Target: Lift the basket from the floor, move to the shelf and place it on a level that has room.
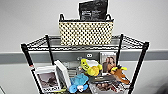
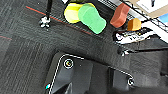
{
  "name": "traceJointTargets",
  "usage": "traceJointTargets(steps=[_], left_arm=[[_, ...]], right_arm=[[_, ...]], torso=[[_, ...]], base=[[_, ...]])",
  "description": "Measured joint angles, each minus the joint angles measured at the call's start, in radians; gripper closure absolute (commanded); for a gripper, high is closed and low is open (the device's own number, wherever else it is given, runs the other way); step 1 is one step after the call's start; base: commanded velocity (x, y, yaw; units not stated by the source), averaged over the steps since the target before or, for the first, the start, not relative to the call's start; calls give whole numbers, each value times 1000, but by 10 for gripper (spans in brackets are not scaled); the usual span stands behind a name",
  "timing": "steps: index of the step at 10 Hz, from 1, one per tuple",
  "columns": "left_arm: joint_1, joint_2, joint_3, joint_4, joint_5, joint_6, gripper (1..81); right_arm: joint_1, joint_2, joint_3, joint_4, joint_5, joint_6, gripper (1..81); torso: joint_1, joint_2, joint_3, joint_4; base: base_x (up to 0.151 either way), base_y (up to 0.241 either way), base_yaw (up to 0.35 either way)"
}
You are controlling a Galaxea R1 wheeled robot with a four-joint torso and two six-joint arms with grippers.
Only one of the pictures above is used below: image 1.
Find pale woven basket dark spots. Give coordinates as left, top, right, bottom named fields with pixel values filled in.
left=58, top=13, right=115, bottom=47

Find yellow plush toy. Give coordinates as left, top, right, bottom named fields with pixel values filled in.
left=79, top=58, right=103, bottom=78

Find flat grey box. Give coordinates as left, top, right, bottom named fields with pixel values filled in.
left=87, top=74, right=116, bottom=85

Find black bag with grey print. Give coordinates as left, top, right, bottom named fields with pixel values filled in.
left=78, top=0, right=110, bottom=21

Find orange plush toy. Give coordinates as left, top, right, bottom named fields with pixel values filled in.
left=108, top=65, right=131, bottom=85

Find brown-red pack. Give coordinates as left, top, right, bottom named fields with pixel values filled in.
left=94, top=81, right=121, bottom=94

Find white box with photo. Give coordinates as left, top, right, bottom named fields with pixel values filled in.
left=33, top=65, right=61, bottom=94

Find black wire shelf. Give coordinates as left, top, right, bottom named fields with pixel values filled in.
left=20, top=33, right=151, bottom=94

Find long grey wall band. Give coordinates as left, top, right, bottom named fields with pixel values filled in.
left=0, top=49, right=168, bottom=65

